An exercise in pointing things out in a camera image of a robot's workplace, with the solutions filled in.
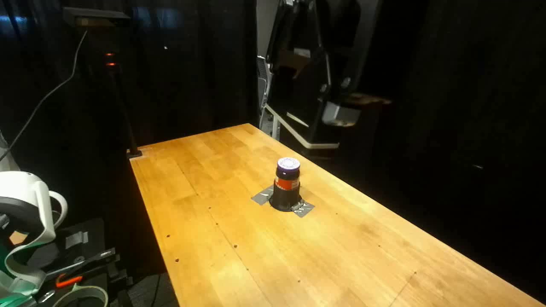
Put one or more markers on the white frame cart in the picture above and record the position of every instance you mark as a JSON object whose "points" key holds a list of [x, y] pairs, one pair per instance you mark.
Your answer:
{"points": [[273, 121]]}

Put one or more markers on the black clamp with orange handle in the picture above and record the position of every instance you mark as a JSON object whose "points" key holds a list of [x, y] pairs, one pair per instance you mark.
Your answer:
{"points": [[101, 269]]}

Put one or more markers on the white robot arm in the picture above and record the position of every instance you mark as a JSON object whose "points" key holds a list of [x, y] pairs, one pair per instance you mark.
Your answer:
{"points": [[29, 206]]}

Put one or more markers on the black camera tripod stand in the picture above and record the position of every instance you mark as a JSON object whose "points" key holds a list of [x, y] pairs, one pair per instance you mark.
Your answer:
{"points": [[101, 20]]}

